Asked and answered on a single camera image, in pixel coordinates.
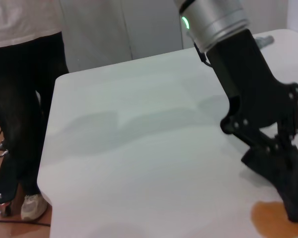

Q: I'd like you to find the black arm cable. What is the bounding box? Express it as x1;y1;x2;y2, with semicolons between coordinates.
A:
193;41;212;68

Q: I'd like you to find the grey cloth lump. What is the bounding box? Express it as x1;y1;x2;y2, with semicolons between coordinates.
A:
255;35;275;48

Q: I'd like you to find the black floor cable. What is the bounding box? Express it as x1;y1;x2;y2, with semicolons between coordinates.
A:
0;217;52;227

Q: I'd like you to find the white sneaker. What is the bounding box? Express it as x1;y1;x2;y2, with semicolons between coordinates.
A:
20;193;49;222

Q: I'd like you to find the orange liquid stain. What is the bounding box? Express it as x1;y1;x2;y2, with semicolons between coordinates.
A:
250;201;298;237

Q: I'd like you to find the person in black trousers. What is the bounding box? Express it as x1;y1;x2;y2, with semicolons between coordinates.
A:
0;0;71;222

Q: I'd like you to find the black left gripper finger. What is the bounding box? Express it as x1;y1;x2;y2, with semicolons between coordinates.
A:
275;101;298;150
228;123;287;161

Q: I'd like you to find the dark cloth rag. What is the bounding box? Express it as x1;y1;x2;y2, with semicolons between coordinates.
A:
240;145;298;223

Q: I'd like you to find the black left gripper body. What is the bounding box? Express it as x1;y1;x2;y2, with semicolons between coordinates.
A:
205;28;298;135

